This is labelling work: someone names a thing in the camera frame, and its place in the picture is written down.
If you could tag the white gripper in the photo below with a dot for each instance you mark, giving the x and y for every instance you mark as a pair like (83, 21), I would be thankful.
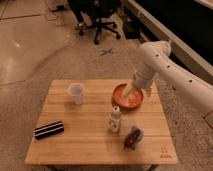
(142, 79)

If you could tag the black office chair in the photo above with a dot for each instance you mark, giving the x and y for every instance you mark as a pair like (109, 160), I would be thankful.
(90, 14)

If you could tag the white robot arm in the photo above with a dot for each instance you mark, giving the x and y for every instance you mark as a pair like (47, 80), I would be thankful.
(152, 58)

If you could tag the wooden table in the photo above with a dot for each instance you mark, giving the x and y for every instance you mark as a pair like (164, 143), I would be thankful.
(86, 139)

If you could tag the blue sponge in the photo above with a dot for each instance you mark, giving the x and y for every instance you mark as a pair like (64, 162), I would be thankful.
(140, 136)

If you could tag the long white counter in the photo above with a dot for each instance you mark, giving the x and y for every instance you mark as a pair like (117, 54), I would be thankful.
(187, 24)

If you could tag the black white striped box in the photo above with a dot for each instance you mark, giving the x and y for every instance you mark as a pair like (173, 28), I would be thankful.
(48, 130)

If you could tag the small clear bottle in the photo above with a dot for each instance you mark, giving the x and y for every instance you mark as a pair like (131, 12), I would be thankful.
(114, 120)

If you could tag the orange bowl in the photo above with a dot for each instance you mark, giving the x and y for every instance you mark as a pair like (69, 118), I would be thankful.
(131, 101)

